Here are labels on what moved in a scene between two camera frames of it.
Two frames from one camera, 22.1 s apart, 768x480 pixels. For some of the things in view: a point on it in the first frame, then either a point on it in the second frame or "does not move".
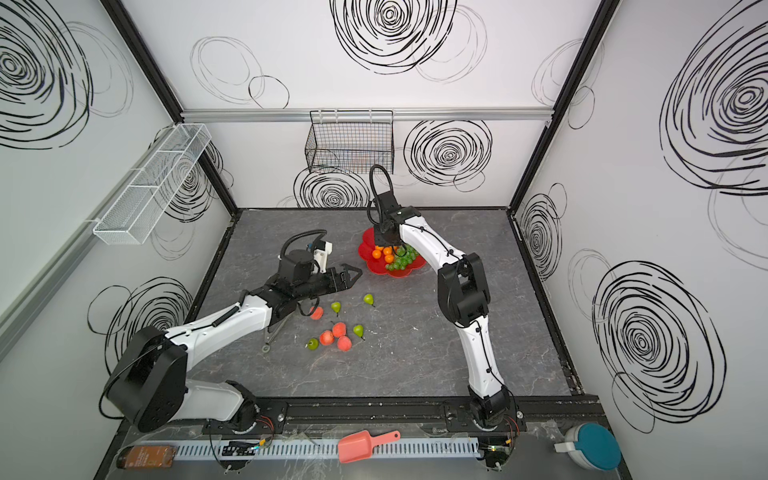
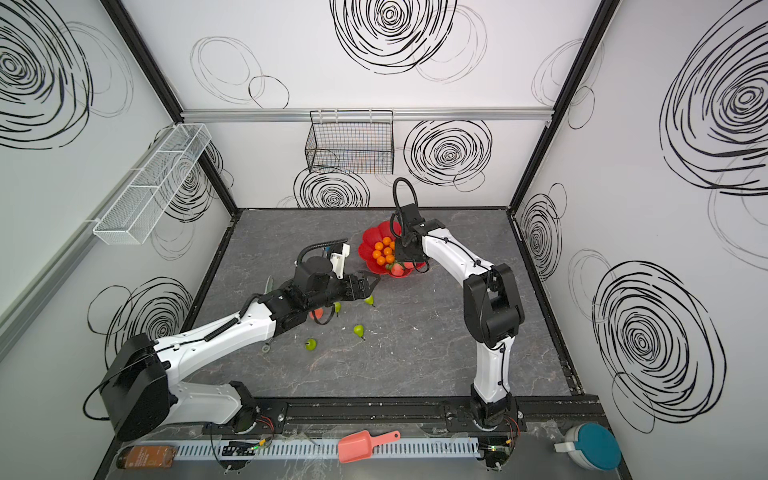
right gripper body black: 387,238 to 408,249
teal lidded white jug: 592,446 does not move
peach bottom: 344,343 to 397,269
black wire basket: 350,141 does not move
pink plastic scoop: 359,446 does not move
